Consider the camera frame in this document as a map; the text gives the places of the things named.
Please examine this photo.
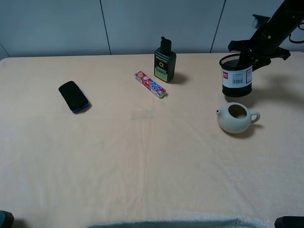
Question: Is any cream ceramic teapot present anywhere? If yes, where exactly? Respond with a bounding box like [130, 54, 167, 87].
[216, 102, 261, 134]

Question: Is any black mesh pen holder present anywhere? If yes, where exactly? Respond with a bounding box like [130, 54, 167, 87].
[219, 53, 253, 97]

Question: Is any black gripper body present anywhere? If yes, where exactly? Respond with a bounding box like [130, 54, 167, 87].
[228, 14, 291, 67]

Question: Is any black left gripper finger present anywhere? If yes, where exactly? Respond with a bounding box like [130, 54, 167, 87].
[237, 47, 252, 68]

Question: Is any red candy pack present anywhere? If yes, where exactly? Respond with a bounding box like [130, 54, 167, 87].
[134, 71, 167, 98]

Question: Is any black object bottom right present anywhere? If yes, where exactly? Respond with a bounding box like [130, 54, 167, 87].
[274, 216, 304, 228]

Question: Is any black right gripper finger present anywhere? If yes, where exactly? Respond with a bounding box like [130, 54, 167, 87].
[252, 57, 261, 70]

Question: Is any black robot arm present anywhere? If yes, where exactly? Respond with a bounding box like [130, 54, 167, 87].
[228, 0, 304, 71]

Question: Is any black object bottom left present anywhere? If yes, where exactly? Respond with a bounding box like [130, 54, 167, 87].
[0, 210, 14, 228]

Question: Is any dark green pump bottle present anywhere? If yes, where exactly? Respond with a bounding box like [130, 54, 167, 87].
[154, 37, 177, 83]

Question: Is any black blue whiteboard eraser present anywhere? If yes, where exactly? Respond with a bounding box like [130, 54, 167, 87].
[58, 81, 89, 114]

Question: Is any black object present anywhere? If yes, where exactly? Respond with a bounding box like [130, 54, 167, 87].
[0, 210, 14, 228]
[274, 216, 304, 228]

